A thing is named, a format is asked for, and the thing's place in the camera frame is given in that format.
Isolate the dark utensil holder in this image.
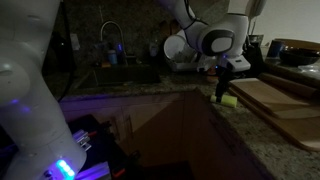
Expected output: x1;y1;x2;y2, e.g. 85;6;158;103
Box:
249;34;265;48

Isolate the beige kitchen base cabinet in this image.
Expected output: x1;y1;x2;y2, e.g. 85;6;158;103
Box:
59;88;268;180

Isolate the yellow sponge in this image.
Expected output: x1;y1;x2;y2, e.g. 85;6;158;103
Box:
209;93;239;109

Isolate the white kitchen utensil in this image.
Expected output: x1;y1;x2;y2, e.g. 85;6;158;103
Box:
248;0;268;36

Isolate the steel sink basin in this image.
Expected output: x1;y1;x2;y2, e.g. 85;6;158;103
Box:
78;64;163;90

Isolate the large wooden cutting board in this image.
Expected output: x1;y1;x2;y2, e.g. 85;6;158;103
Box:
225;84;320;153

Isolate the black camera cable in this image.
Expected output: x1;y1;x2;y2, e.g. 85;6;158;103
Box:
182;0;202;32

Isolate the brown wooden bowl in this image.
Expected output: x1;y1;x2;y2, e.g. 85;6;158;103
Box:
273;38;320;53

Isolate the curved metal faucet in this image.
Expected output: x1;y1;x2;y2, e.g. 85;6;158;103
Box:
99;20;130;66

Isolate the blue mug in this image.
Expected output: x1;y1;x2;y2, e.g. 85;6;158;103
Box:
266;39;284;60

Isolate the white blue soap dispenser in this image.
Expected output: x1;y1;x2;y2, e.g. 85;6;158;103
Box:
107;49;120;66

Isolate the wooden rolling pin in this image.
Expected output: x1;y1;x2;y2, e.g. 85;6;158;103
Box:
258;72;320;101

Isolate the grey dish rack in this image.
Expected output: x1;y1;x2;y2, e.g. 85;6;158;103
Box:
165;49;208;74

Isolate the white wall outlet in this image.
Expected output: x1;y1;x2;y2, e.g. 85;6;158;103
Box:
69;33;82;52

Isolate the black knife block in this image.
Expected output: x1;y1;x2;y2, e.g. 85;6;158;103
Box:
229;34;267;81

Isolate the white dinner plate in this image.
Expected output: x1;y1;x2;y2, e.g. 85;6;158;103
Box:
163;33;188;62

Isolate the silver metal bracket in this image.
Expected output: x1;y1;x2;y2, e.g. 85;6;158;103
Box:
73;129;93;152

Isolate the small wooden cutting board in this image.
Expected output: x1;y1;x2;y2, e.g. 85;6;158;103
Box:
229;77;320;120

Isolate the black equipment cart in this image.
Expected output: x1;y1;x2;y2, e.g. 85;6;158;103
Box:
64;114;141;180

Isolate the grey wrist camera bar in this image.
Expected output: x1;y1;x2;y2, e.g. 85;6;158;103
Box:
196;54;252;73

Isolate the dark bowl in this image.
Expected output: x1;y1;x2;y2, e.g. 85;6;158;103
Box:
279;47;320;67

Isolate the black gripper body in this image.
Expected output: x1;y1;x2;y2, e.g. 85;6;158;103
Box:
215;65;235;85

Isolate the dark glass bottle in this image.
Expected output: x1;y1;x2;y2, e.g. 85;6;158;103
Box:
43;31;78;73

